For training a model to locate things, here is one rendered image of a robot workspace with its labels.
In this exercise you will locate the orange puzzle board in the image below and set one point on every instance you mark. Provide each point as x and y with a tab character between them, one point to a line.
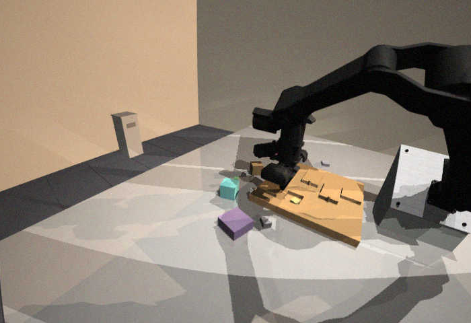
329	203

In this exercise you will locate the teal cube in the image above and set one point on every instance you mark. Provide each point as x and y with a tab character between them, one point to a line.
229	188

